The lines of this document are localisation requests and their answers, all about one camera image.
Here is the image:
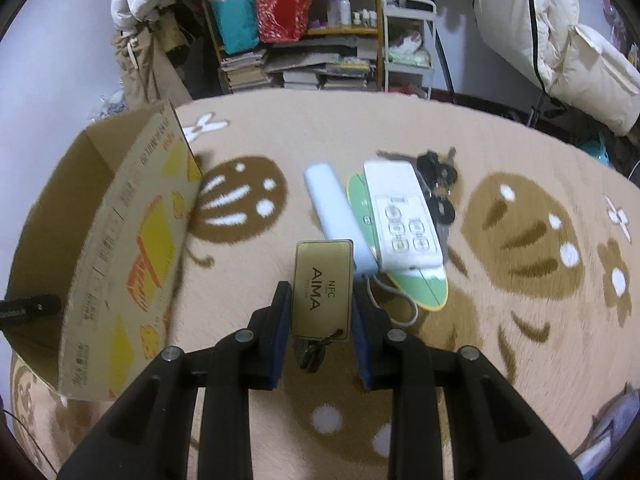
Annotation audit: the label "white control panel device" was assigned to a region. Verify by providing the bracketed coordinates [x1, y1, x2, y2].
[363, 160, 442, 273]

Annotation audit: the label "black key bunch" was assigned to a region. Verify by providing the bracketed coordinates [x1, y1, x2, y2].
[376, 146, 459, 226]

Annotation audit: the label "wooden bookshelf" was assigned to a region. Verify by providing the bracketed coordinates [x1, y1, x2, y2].
[203, 0, 382, 94]

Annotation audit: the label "light blue power bank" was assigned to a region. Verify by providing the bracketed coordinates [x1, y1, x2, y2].
[304, 162, 378, 276]

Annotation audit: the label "gold AIMA NFC card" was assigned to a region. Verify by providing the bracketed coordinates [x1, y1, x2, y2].
[291, 240, 354, 341]

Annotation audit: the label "white metal cart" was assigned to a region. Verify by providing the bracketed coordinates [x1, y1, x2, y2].
[383, 0, 437, 100]

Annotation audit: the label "green paddle fan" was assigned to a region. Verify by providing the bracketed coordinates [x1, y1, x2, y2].
[346, 160, 448, 311]

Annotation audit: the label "red gift bag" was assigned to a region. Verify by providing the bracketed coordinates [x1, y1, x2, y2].
[255, 0, 312, 44]

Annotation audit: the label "teal bag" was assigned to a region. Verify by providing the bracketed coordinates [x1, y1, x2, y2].
[207, 0, 259, 55]

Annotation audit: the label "brown cardboard box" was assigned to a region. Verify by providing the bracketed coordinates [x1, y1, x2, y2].
[6, 102, 202, 401]

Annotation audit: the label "beige hanging trousers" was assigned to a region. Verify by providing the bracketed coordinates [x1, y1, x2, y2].
[111, 27, 192, 110]

